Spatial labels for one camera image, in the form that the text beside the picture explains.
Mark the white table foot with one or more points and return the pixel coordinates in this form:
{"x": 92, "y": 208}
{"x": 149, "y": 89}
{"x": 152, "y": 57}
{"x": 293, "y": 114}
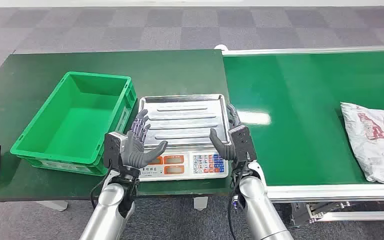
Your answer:
{"x": 201, "y": 203}
{"x": 53, "y": 205}

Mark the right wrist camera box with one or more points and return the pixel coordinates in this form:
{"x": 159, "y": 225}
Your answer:
{"x": 243, "y": 142}

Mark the grey poly mailer package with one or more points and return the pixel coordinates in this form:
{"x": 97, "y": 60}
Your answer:
{"x": 374, "y": 142}

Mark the green conveyor belt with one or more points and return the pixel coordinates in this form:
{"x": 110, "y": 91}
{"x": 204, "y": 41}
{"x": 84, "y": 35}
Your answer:
{"x": 304, "y": 99}

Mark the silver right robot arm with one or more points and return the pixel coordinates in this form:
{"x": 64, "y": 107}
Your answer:
{"x": 260, "y": 205}

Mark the dark green table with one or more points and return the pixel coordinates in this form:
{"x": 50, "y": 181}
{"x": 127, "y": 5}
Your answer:
{"x": 165, "y": 73}

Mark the green plastic crate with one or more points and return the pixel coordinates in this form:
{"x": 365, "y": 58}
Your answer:
{"x": 76, "y": 126}

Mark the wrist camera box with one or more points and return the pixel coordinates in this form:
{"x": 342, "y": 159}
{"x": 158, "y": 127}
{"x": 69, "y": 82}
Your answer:
{"x": 243, "y": 142}
{"x": 112, "y": 149}

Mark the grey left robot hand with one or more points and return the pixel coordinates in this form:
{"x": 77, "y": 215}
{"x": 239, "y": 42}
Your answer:
{"x": 135, "y": 152}

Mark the steel scale tray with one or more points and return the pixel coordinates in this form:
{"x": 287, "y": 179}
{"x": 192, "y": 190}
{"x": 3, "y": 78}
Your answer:
{"x": 185, "y": 119}

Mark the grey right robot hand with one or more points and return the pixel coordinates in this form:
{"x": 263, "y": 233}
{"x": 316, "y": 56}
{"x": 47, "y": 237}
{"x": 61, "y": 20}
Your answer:
{"x": 225, "y": 150}

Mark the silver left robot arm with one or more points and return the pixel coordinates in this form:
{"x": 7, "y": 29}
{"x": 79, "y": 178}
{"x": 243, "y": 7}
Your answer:
{"x": 107, "y": 212}

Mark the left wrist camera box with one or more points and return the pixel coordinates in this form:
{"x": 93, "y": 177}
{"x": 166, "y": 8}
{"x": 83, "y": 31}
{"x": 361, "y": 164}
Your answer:
{"x": 112, "y": 149}

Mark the white electronic scale body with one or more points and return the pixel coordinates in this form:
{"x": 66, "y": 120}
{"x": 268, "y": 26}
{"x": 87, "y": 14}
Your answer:
{"x": 185, "y": 164}

